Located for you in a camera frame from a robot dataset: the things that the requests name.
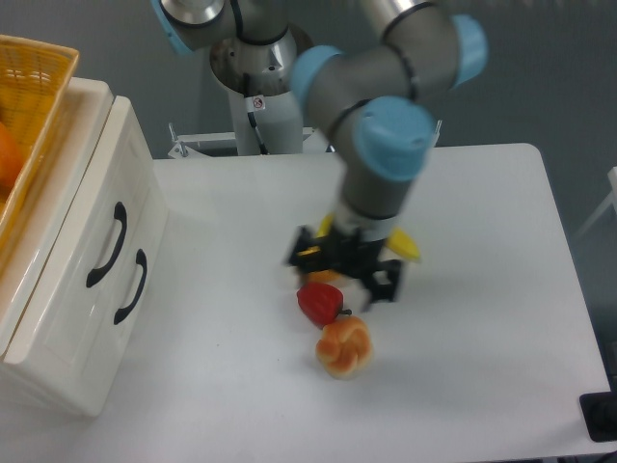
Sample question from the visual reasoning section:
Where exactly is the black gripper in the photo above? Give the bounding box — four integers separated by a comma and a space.
283, 226, 402, 313

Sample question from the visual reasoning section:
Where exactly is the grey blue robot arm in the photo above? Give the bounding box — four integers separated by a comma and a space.
152, 1, 488, 302

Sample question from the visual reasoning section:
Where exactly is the white drawer cabinet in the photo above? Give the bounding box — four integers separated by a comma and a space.
0, 76, 115, 358

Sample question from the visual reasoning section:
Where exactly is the yellow bell pepper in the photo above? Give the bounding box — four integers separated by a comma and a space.
301, 270, 340, 284

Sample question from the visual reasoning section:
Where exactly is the red bell pepper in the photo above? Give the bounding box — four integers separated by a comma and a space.
296, 282, 352, 328

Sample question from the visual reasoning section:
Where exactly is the yellow banana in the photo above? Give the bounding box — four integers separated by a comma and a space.
315, 213, 421, 262

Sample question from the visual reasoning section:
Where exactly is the knotted bread roll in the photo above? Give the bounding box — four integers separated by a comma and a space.
315, 316, 373, 380

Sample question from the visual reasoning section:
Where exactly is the black device at edge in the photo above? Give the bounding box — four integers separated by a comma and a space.
579, 392, 616, 443

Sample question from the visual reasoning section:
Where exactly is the orange baguette loaf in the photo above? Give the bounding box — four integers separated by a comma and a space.
0, 123, 23, 188

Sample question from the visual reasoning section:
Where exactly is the yellow woven basket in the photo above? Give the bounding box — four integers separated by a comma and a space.
1, 35, 79, 273

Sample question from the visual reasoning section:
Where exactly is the black lower drawer handle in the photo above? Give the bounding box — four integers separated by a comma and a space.
113, 248, 148, 325

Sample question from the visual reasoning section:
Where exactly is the white frame at right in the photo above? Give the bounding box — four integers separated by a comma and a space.
574, 167, 617, 241

